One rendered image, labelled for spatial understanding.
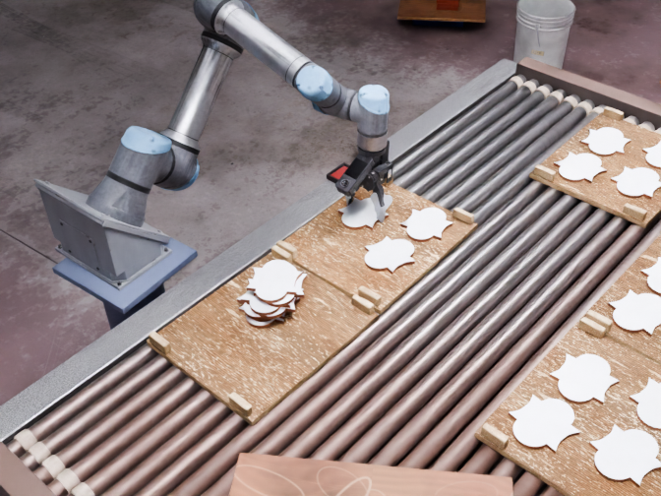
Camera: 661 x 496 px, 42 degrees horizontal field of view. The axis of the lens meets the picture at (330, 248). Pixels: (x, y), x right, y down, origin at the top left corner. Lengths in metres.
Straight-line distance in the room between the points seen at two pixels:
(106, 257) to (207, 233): 1.57
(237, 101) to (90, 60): 1.00
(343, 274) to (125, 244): 0.55
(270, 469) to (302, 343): 0.42
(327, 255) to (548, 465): 0.77
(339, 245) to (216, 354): 0.46
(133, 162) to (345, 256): 0.57
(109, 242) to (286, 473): 0.82
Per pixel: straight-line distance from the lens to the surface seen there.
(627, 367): 1.99
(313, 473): 1.61
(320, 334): 1.97
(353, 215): 2.27
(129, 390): 1.96
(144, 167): 2.18
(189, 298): 2.12
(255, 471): 1.63
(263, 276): 2.00
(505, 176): 2.49
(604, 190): 2.45
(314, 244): 2.20
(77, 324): 3.47
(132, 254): 2.23
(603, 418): 1.88
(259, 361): 1.93
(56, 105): 4.81
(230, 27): 2.17
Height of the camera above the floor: 2.37
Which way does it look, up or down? 41 degrees down
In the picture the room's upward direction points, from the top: 2 degrees counter-clockwise
